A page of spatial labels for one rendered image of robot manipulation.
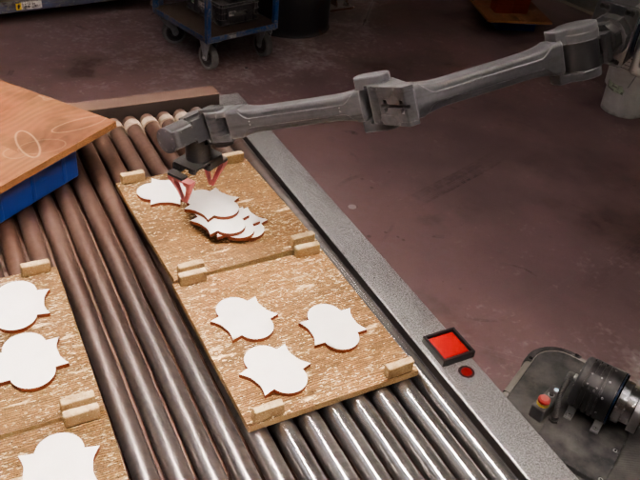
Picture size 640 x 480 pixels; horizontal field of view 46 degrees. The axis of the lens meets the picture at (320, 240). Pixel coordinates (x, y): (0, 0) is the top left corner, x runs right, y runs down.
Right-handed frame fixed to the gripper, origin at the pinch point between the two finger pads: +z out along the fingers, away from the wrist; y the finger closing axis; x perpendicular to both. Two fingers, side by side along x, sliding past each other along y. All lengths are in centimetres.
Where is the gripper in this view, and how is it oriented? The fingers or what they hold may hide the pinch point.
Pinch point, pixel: (198, 190)
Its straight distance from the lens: 180.4
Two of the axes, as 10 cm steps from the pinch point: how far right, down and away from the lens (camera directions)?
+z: -0.9, 8.0, 5.9
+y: 5.3, -4.7, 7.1
